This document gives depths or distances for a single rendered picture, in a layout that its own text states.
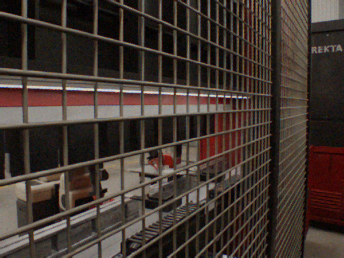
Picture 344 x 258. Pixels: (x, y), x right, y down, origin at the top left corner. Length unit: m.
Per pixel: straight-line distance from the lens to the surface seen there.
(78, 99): 1.18
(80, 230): 1.29
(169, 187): 1.79
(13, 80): 0.78
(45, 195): 2.53
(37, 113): 1.07
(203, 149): 2.74
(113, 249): 0.99
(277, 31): 0.66
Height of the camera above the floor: 1.41
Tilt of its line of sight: 4 degrees down
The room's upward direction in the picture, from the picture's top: straight up
